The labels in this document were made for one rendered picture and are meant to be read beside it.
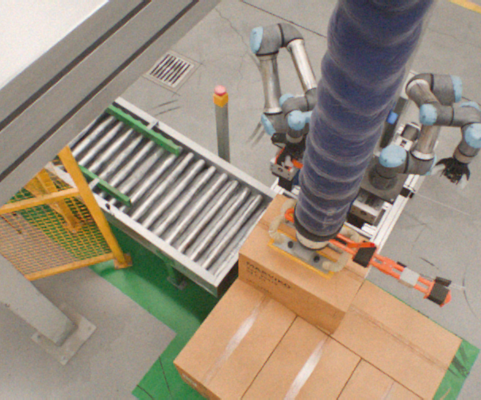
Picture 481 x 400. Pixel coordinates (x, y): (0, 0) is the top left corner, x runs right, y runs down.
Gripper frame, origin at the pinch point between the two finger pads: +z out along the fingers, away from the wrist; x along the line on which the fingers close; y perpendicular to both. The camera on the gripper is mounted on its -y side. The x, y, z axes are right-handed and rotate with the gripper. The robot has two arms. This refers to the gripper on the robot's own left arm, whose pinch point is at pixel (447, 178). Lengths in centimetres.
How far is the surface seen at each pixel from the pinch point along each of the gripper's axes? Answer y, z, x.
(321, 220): 41, 6, -36
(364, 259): 34.6, 32.2, -13.6
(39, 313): 128, 96, -151
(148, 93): -62, 152, -230
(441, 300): 35, 32, 23
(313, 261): 43, 44, -34
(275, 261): 47, 58, -51
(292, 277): 50, 58, -39
